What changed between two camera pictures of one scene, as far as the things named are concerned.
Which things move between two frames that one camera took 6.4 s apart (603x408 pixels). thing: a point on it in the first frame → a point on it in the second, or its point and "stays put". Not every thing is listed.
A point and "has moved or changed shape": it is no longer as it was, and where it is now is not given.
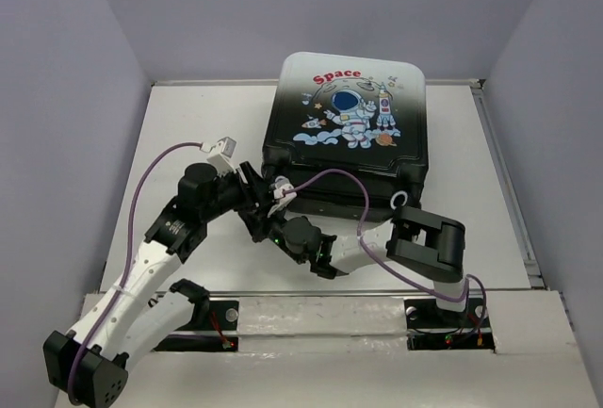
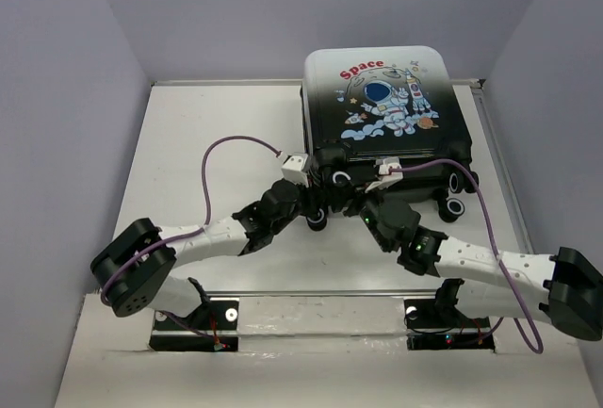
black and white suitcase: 348,133 has moved or changed shape
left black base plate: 207,316 stays put
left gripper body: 234,194 → 304,199
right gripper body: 268,226 → 365,204
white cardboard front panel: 352,353 stays put
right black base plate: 429,328 stays put
